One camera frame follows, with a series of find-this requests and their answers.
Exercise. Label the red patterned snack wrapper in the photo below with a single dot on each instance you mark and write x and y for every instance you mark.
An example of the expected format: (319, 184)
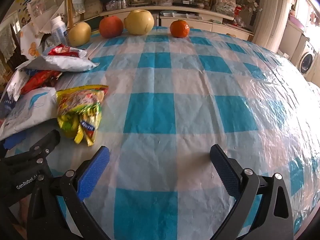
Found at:
(40, 78)

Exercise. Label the white plastic bag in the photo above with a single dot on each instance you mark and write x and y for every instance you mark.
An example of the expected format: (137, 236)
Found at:
(27, 112)

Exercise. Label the silver foil snack wrapper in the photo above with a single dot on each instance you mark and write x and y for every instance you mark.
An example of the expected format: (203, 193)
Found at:
(62, 63)

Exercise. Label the orange tangerine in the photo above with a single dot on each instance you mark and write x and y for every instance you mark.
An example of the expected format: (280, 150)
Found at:
(179, 28)

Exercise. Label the shiny red snack wrapper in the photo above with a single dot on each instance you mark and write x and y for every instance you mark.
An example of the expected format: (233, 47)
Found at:
(66, 51)

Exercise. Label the red apple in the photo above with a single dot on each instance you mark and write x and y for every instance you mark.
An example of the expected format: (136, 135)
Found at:
(111, 26)

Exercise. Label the white cloth orange print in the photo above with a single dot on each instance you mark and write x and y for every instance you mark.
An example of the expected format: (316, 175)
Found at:
(30, 30)

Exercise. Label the blue checkered tablecloth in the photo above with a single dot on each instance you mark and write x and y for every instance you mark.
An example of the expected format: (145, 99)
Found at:
(175, 92)

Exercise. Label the long white cabinet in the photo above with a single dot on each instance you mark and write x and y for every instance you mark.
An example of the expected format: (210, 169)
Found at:
(200, 21)

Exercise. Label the cream curtain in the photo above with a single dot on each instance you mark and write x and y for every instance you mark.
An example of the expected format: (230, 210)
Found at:
(275, 10)

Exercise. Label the white washing machine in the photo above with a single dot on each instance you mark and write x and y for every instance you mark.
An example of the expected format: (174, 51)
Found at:
(307, 58)

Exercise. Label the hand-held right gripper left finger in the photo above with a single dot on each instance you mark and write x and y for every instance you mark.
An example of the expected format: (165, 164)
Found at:
(95, 175)

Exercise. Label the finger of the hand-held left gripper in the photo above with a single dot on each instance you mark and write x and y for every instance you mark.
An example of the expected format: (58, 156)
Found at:
(10, 144)
(48, 141)

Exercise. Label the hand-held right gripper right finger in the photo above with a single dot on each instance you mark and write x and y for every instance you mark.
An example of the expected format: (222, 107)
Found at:
(225, 172)

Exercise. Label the large yellow pear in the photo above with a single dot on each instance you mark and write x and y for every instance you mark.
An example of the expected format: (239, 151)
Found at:
(139, 22)

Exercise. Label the crinkled plastic bag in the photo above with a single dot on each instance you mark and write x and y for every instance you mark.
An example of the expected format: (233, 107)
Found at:
(225, 1)

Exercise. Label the grey lace cloth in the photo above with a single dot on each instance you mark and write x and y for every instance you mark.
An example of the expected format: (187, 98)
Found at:
(6, 40)

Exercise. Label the yellow green snack packet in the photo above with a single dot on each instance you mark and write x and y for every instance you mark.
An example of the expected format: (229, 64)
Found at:
(80, 110)

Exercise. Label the white plastic bottle blue label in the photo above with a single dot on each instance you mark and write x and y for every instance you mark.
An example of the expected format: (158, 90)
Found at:
(58, 31)

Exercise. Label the white lace cloth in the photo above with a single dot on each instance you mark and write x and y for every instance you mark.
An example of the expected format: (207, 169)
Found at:
(77, 2)

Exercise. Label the white plastic wrapper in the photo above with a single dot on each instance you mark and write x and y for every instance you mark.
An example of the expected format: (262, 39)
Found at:
(15, 85)

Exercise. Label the light wooden chair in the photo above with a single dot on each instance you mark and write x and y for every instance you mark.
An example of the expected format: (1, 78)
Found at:
(70, 7)

